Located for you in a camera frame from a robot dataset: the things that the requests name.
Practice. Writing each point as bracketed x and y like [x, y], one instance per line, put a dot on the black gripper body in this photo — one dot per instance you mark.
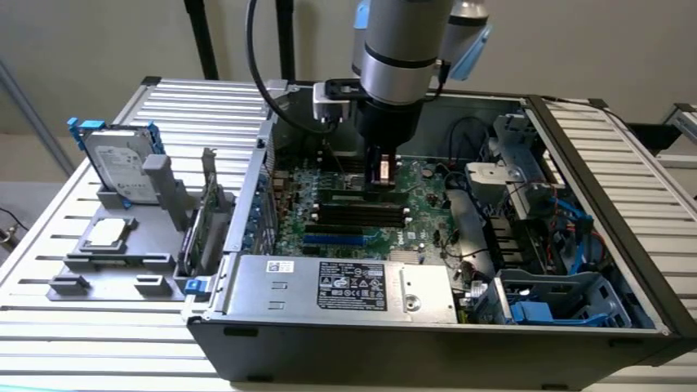
[388, 122]

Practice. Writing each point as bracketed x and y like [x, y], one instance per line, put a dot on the green RAM stick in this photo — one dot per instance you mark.
[343, 197]

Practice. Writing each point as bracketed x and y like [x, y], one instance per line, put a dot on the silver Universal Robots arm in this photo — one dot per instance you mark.
[400, 49]

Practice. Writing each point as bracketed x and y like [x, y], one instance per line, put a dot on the black RAM slot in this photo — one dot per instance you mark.
[359, 214]
[359, 221]
[359, 207]

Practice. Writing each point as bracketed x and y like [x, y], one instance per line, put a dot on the black expansion slot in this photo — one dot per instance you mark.
[332, 230]

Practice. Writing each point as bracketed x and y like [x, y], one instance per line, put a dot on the blue expansion slot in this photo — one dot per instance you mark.
[333, 239]

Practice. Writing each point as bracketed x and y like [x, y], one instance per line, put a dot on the CPU socket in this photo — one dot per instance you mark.
[345, 167]

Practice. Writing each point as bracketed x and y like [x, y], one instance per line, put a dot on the round coin battery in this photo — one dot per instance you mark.
[428, 172]

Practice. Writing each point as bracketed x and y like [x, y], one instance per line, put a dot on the green motherboard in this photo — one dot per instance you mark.
[431, 228]

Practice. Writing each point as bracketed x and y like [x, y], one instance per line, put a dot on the grey plastic fan shroud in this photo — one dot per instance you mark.
[468, 228]

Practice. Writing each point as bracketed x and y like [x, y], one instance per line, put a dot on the grey metal disk bay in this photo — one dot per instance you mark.
[509, 163]

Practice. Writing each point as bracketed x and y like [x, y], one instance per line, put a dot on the silver chipset heatsink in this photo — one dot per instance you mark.
[405, 258]

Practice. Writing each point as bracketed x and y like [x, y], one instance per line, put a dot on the black stand pole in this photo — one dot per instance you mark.
[286, 36]
[203, 36]

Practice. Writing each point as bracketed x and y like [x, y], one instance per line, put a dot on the black case fan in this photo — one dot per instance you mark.
[515, 245]

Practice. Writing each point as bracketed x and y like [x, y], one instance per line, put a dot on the black power supply label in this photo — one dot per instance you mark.
[351, 286]

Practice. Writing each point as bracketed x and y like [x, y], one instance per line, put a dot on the white barcode sticker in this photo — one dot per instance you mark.
[279, 266]

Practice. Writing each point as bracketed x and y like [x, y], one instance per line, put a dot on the silver power supply unit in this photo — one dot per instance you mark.
[306, 294]

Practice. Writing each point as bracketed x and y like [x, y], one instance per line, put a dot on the green graphics card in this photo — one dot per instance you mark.
[203, 228]

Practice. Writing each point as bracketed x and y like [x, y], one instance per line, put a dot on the blue case latch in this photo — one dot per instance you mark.
[198, 286]

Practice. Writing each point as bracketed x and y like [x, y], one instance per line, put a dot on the grey disk cage blue trays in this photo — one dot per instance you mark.
[561, 298]

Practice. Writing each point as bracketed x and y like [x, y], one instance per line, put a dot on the black open PC case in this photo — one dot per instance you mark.
[413, 355]

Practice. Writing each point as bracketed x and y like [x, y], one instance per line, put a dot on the grey parts rack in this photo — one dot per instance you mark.
[136, 245]

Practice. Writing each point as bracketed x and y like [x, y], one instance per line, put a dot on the silver CPU chip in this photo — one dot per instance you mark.
[111, 232]

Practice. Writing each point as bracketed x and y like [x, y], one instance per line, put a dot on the slatted metal side table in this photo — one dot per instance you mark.
[680, 134]

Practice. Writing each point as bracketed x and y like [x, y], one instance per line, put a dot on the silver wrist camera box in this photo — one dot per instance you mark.
[329, 106]

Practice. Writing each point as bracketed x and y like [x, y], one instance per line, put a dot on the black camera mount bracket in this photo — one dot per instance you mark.
[343, 87]

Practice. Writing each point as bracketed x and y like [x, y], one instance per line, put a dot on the hard disk with blue bracket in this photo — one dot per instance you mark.
[120, 163]

